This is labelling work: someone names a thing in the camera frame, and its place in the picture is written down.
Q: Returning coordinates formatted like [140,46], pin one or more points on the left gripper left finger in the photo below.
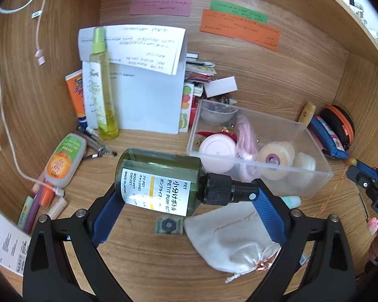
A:
[48,274]

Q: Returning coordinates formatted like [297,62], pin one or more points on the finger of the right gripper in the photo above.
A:
[362,174]

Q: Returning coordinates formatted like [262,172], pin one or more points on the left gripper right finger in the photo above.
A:
[329,274]

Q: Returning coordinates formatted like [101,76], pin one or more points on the white drawstring cloth pouch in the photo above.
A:
[232,239]

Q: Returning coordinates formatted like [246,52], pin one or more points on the tan 4B eraser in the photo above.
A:
[169,225]

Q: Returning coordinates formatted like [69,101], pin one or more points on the green spray bottle black cap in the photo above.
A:
[173,184]

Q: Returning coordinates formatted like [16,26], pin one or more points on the pink cat paw charm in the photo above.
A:
[372,225]

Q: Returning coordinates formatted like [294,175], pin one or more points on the blue colourful pencil pouch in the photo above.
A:
[332,145]

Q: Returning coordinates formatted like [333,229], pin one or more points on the white printed receipt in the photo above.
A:
[14,245]

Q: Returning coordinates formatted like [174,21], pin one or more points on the black orange zip case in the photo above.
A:
[340,122]

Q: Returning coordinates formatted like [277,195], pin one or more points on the white round jar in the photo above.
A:
[306,166]

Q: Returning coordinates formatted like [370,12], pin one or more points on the purple pen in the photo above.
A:
[33,212]

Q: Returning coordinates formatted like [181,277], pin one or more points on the cream lip balm stick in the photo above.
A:
[57,208]

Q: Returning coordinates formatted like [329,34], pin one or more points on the teal white small tube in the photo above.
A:
[292,202]

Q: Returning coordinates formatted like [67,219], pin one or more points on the small yellow lotion tube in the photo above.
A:
[307,114]

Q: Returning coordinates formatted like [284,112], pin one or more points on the clear plastic storage bin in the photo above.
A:
[251,131]

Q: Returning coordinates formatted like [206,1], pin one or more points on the cream jar with lid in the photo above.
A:
[280,157]

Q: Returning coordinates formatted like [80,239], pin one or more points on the orange green glue bottle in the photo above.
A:
[65,160]

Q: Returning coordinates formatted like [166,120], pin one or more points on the pink round jar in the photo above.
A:
[217,153]

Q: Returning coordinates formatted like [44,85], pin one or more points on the metal pens and clip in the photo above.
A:
[94,149]

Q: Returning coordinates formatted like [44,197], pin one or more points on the small clear bowl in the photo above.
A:
[216,113]

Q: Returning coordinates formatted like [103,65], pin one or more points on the small white box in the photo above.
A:
[220,87]

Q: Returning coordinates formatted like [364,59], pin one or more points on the orange sticky note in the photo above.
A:
[229,25]

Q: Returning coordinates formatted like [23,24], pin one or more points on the fruit sticker sheet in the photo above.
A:
[186,105]

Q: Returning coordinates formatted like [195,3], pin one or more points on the stack of booklets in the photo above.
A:
[198,73]

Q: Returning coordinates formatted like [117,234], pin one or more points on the orange sunscreen tube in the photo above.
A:
[75,88]

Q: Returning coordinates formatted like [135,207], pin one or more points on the tall yellow spray bottle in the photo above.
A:
[99,76]

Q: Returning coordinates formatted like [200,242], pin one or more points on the green sticky note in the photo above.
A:
[226,7]

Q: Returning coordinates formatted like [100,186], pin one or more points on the white paper stand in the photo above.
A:
[147,70]

